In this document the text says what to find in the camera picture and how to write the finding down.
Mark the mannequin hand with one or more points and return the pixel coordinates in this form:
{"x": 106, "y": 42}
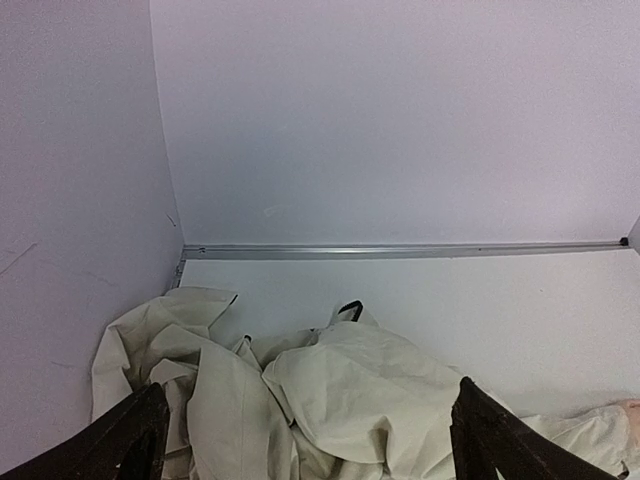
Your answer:
{"x": 632, "y": 410}

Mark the beige zip jacket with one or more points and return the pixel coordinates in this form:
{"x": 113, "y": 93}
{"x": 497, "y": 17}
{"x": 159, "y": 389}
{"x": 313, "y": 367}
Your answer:
{"x": 350, "y": 400}

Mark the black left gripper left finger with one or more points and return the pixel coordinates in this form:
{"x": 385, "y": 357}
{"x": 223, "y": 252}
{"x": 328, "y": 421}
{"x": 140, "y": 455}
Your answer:
{"x": 127, "y": 442}

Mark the aluminium rear table rail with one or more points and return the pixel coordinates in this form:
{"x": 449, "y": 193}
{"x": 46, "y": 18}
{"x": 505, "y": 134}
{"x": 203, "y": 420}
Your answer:
{"x": 382, "y": 251}

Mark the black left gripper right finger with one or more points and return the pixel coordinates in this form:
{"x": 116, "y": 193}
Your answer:
{"x": 489, "y": 442}

